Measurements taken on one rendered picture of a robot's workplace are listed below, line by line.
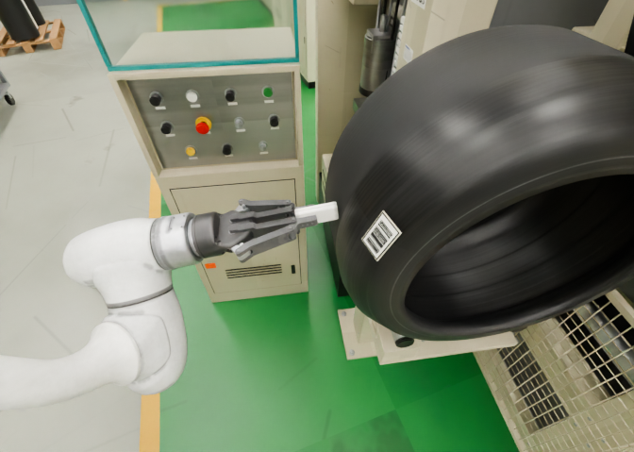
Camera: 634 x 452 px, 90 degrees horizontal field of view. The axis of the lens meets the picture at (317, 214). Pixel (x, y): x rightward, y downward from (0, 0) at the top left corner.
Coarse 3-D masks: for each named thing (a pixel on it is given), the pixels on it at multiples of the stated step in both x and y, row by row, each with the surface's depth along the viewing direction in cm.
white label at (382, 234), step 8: (384, 216) 42; (376, 224) 43; (384, 224) 42; (392, 224) 41; (368, 232) 44; (376, 232) 43; (384, 232) 42; (392, 232) 41; (400, 232) 40; (368, 240) 45; (376, 240) 43; (384, 240) 42; (392, 240) 41; (368, 248) 45; (376, 248) 43; (384, 248) 42; (376, 256) 44
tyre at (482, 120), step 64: (448, 64) 45; (512, 64) 39; (576, 64) 37; (384, 128) 47; (448, 128) 38; (512, 128) 35; (576, 128) 34; (384, 192) 42; (448, 192) 38; (512, 192) 37; (576, 192) 72; (384, 256) 45; (448, 256) 88; (512, 256) 81; (576, 256) 70; (384, 320) 58; (448, 320) 75; (512, 320) 67
